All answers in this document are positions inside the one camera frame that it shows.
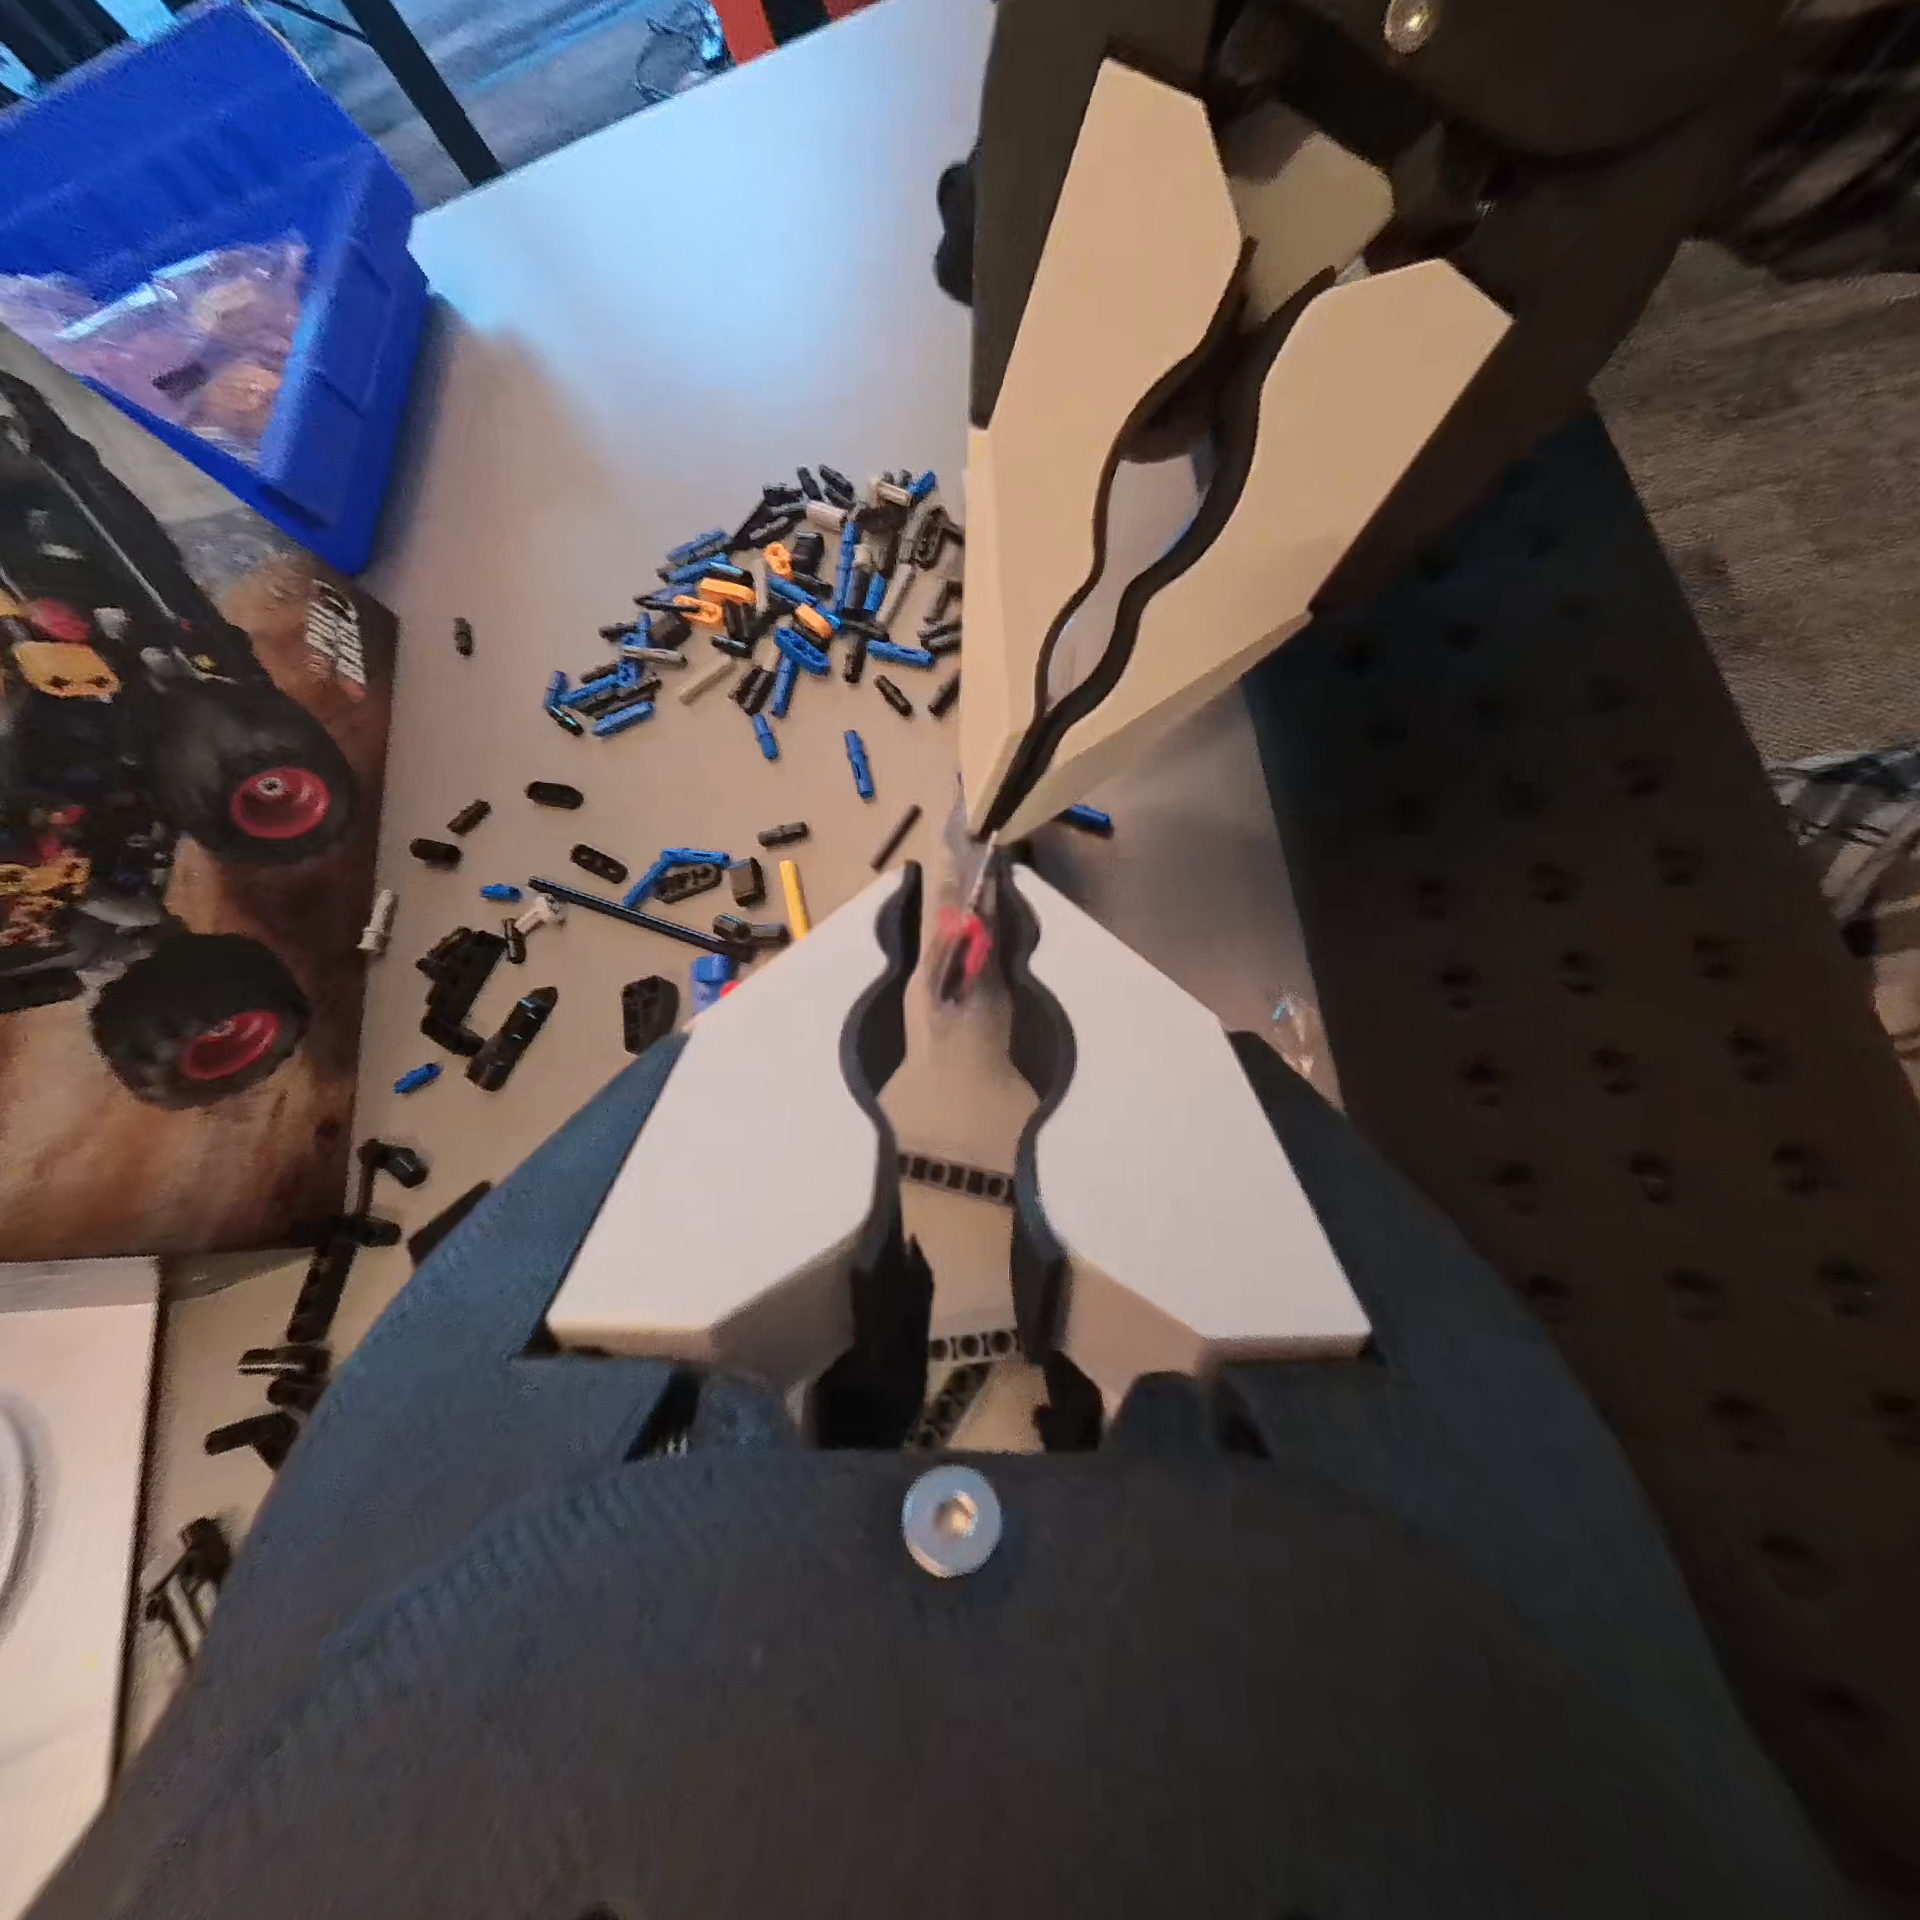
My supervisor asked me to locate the blue plastic bin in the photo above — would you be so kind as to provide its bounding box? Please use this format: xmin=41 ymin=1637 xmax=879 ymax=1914
xmin=0 ymin=0 xmax=441 ymax=583

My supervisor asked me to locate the white booklet stand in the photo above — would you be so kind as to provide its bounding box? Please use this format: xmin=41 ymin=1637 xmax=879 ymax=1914
xmin=0 ymin=1257 xmax=167 ymax=1849

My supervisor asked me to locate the black toy set box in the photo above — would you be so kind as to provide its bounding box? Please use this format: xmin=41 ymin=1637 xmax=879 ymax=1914
xmin=0 ymin=322 xmax=401 ymax=1264

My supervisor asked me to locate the long black axle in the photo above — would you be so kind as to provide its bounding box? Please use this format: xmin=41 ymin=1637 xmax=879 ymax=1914
xmin=526 ymin=873 xmax=753 ymax=958

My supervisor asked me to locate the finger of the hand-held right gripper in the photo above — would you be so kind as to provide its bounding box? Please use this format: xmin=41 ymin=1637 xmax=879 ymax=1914
xmin=958 ymin=56 xmax=1249 ymax=841
xmin=982 ymin=256 xmax=1518 ymax=841

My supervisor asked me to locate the black bent crank piece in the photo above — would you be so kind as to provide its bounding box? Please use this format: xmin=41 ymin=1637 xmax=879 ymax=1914
xmin=344 ymin=1136 xmax=432 ymax=1228

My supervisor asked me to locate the black metal post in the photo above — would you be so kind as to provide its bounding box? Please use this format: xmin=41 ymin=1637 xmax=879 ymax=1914
xmin=343 ymin=0 xmax=505 ymax=185

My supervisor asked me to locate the person's plaid shirt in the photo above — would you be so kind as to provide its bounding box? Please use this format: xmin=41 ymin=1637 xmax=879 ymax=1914
xmin=1773 ymin=742 xmax=1920 ymax=920

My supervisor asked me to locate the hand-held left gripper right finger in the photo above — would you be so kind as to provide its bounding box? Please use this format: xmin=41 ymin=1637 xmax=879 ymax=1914
xmin=1005 ymin=866 xmax=1373 ymax=1452

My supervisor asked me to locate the black dimpled pad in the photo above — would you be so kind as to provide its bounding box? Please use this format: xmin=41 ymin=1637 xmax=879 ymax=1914
xmin=1240 ymin=402 xmax=1920 ymax=1920

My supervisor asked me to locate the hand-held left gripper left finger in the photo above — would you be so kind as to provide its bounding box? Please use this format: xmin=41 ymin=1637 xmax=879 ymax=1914
xmin=538 ymin=864 xmax=934 ymax=1452

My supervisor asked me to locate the black beam with blue pin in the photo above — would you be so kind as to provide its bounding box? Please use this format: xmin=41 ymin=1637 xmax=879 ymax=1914
xmin=414 ymin=922 xmax=561 ymax=1096

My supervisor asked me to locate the clear plastic bag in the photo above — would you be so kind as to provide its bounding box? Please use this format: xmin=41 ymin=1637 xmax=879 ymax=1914
xmin=0 ymin=239 xmax=320 ymax=471

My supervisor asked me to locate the pile of small connector pins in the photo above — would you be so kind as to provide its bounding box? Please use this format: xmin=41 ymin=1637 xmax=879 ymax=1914
xmin=536 ymin=458 xmax=970 ymax=797

